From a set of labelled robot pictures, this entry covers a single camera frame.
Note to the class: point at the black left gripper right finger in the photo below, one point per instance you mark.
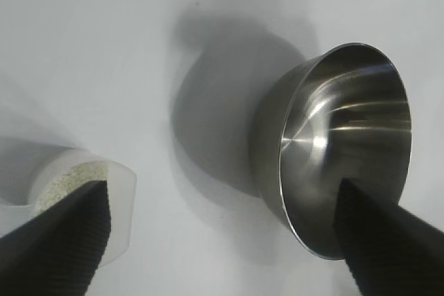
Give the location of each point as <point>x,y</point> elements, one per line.
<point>392,251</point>

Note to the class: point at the stainless steel mixing bowl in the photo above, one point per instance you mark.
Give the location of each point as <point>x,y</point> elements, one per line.
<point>347,129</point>

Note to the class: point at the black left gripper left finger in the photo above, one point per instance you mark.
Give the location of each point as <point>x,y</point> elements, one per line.
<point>59,251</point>

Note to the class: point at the clear plastic measuring cup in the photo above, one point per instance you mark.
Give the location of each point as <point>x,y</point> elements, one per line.
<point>119,206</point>

